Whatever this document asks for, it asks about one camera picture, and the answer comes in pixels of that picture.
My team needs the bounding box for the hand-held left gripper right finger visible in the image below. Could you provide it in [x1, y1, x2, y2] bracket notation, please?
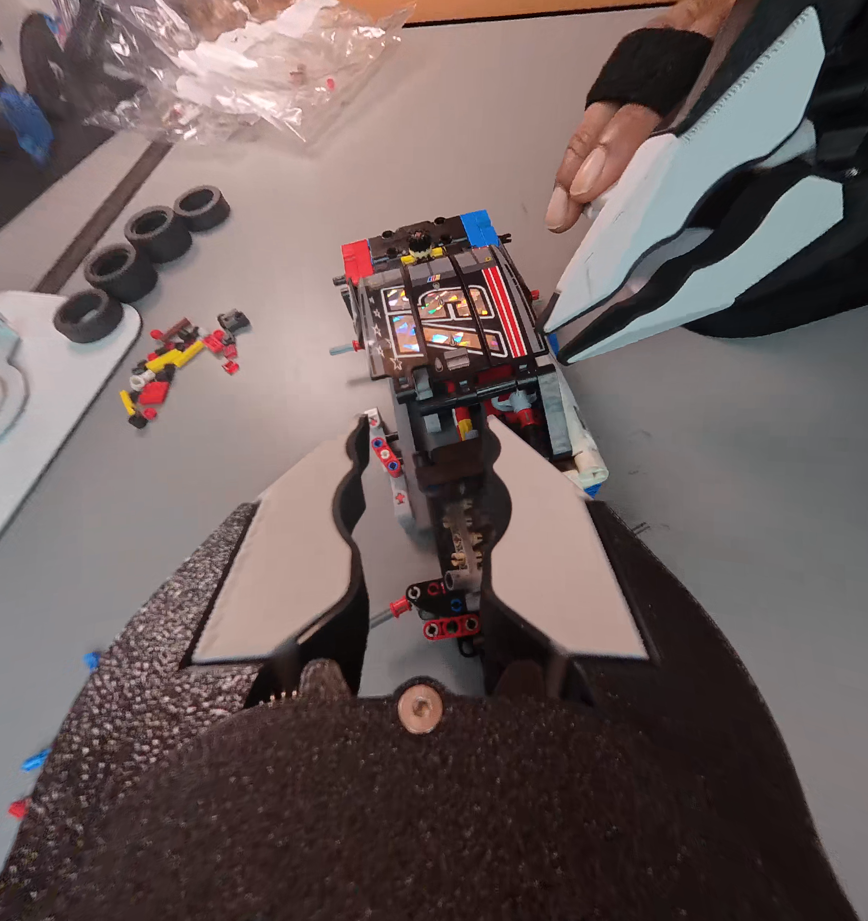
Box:
[479, 416, 651, 705]

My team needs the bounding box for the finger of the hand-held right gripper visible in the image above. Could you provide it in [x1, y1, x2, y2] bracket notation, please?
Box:
[556, 176, 850, 366]
[540, 6, 829, 344]

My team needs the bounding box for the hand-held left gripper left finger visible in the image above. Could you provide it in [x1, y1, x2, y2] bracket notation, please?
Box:
[191, 415, 371, 705]

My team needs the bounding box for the black brick race car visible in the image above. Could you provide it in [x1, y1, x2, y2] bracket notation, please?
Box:
[329, 209, 611, 659]

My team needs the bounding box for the grey desk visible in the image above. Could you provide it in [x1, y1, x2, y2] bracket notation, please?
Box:
[0, 6, 868, 900]

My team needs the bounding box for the black desk divider strip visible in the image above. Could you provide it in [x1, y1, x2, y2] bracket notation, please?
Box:
[34, 137, 174, 295]

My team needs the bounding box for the person's right hand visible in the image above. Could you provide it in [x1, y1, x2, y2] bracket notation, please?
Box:
[545, 0, 740, 233]

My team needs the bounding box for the pile of red yellow bricks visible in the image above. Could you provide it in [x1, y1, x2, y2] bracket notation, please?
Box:
[119, 309, 252, 431]

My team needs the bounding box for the white mat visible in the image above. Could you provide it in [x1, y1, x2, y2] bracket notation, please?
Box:
[0, 289, 144, 571]

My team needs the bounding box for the black toy tire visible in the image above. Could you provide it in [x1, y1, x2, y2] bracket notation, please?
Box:
[84, 243, 157, 304]
[54, 289, 124, 345]
[173, 186, 232, 233]
[124, 206, 193, 264]

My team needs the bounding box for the clear plastic bag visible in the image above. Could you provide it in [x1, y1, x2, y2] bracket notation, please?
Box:
[67, 0, 417, 146]

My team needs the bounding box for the blue and black object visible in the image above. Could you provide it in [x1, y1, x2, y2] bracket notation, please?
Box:
[0, 11, 118, 166]

